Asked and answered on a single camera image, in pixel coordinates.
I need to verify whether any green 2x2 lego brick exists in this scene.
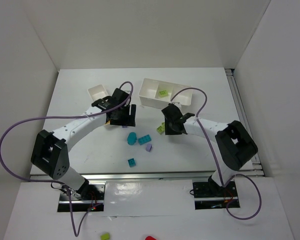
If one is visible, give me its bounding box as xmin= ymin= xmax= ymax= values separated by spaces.
xmin=156 ymin=126 xmax=165 ymax=135

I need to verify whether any turquoise round lego piece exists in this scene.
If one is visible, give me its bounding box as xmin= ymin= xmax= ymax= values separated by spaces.
xmin=127 ymin=132 xmax=138 ymax=146

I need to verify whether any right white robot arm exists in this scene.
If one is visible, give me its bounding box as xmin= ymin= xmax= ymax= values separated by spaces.
xmin=161 ymin=103 xmax=258 ymax=187

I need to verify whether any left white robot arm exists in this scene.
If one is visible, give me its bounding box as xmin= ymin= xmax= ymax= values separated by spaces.
xmin=30 ymin=88 xmax=136 ymax=199

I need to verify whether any left white divided tray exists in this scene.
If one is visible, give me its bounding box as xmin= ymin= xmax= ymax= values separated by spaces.
xmin=87 ymin=84 xmax=111 ymax=128

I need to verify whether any white divided tray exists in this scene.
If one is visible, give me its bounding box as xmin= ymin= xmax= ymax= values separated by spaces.
xmin=138 ymin=78 xmax=190 ymax=109
xmin=87 ymin=84 xmax=111 ymax=128

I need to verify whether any blue 2x4 lego brick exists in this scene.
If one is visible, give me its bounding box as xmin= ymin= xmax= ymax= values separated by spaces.
xmin=137 ymin=134 xmax=152 ymax=145

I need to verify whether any right white divided tray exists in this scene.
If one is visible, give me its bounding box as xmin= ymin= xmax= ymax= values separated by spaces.
xmin=138 ymin=78 xmax=190 ymax=109

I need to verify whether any purple lego brick lower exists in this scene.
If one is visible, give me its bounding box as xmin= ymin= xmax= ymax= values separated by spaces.
xmin=145 ymin=143 xmax=153 ymax=152

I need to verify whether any turquoise 2x2 lego brick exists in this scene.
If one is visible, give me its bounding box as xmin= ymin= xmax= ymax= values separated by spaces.
xmin=127 ymin=158 xmax=137 ymax=168

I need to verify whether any green lego on front edge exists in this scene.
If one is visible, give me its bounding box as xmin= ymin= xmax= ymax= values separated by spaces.
xmin=100 ymin=232 xmax=111 ymax=240

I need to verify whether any red object on front edge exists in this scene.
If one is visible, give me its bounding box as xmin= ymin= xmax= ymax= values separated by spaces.
xmin=145 ymin=235 xmax=157 ymax=240

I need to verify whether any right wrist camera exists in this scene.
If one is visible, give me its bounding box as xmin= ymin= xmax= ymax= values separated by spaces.
xmin=170 ymin=101 xmax=182 ymax=109

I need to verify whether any aluminium rail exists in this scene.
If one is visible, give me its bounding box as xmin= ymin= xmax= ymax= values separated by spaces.
xmin=224 ymin=68 xmax=264 ymax=176
xmin=29 ymin=169 xmax=225 ymax=182

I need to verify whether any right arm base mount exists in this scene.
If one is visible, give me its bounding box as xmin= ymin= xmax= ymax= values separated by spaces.
xmin=189 ymin=177 xmax=240 ymax=210

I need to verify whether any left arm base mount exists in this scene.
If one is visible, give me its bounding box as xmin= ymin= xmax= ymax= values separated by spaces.
xmin=50 ymin=182 xmax=106 ymax=213

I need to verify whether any right side aluminium rail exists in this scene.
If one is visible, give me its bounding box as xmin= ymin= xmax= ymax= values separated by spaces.
xmin=224 ymin=68 xmax=264 ymax=176

